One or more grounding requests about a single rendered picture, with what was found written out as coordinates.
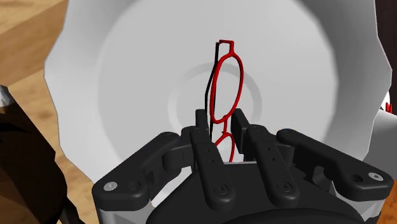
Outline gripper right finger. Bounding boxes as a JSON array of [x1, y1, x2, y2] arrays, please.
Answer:
[[230, 108, 395, 209]]

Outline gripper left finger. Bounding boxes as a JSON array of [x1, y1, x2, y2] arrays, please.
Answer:
[[92, 109, 239, 213]]

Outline red glasses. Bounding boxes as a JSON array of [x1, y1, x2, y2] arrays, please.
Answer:
[[204, 39, 245, 164]]

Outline white cylinder with red print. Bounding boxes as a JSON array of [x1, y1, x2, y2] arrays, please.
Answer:
[[363, 91, 397, 181]]

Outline white bowl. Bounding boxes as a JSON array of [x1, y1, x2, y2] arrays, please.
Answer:
[[44, 0, 393, 206]]

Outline dark brown lumpy object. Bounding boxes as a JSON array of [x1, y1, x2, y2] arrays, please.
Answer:
[[0, 85, 82, 224]]

